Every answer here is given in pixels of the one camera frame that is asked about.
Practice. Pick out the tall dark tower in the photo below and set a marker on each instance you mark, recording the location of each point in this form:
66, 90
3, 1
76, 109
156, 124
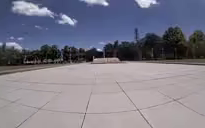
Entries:
136, 34

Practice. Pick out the pale stone monument block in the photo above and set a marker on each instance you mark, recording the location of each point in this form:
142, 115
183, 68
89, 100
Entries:
106, 60

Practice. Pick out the row of distant trees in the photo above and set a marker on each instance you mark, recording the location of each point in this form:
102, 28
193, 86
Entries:
150, 46

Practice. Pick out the pale concrete slab plaza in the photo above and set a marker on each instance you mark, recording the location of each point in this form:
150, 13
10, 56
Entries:
103, 93

